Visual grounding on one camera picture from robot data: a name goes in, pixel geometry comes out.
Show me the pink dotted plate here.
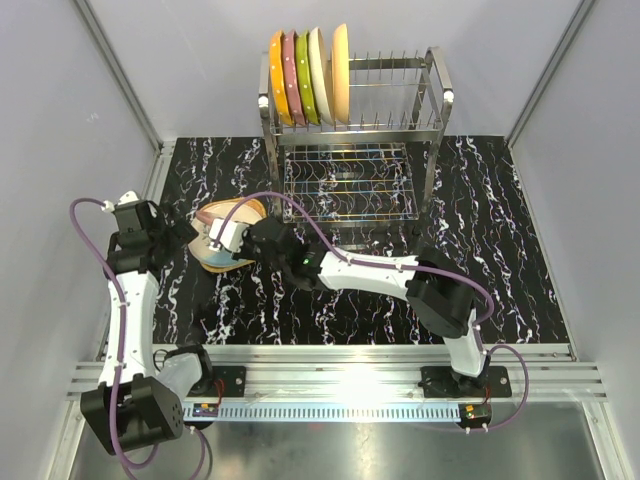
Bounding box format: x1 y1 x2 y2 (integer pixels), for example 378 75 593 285
282 30 307 126

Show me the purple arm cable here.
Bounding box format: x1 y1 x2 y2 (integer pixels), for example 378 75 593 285
212 192 532 434
69 198 209 476

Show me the orange dotted plate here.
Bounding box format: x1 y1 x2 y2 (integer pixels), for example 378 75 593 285
268 30 294 127

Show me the upper woven wicker tray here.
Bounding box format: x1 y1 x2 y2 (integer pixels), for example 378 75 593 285
201 198 267 273

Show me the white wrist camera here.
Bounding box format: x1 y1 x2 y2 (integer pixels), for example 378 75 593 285
208 218 249 253
101 190 140 213

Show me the stainless steel dish rack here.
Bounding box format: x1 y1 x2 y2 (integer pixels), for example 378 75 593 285
258 46 455 232

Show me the yellow-green dotted plate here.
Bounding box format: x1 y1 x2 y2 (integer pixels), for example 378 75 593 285
295 30 320 125

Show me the aluminium rail frame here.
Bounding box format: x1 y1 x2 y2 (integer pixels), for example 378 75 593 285
64 139 611 480

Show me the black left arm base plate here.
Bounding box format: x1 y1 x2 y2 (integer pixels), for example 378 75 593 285
197 365 247 399

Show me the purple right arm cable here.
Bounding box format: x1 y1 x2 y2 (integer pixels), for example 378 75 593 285
212 192 532 434

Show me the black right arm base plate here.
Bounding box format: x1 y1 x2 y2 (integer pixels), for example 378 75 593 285
418 366 512 399

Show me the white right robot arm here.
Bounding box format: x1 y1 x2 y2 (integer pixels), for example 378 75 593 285
241 218 490 397

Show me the cream plate with drawing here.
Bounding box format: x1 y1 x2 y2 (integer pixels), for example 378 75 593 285
308 27 335 125

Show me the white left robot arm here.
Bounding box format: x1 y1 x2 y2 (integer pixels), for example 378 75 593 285
80 191 215 467

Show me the tan plate with bear drawing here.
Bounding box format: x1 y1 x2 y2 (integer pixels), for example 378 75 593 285
331 23 350 124

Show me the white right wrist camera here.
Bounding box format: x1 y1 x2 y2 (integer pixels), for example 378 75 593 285
208 218 249 253

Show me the black marble pattern mat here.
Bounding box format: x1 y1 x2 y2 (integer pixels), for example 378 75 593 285
152 136 569 345

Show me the blue and cream plate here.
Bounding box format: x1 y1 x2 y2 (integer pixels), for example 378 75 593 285
188 224 253 273

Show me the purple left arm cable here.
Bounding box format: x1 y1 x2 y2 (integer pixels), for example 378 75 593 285
69 198 209 476

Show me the pink and cream plate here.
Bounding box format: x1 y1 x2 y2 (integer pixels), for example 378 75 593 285
191 198 267 228

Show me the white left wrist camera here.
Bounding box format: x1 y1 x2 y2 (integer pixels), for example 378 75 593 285
101 190 140 213

